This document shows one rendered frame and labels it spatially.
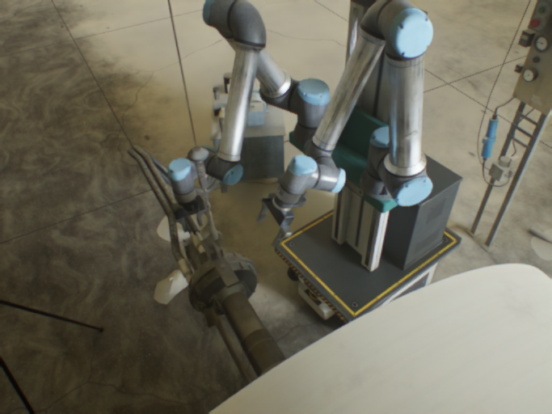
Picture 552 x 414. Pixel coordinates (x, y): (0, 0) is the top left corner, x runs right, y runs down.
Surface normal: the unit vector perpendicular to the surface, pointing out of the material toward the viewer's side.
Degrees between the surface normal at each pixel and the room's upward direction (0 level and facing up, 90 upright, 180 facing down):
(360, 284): 0
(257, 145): 90
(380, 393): 4
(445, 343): 7
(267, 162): 90
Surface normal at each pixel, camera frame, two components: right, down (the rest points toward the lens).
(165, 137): -0.02, -0.70
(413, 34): 0.21, 0.59
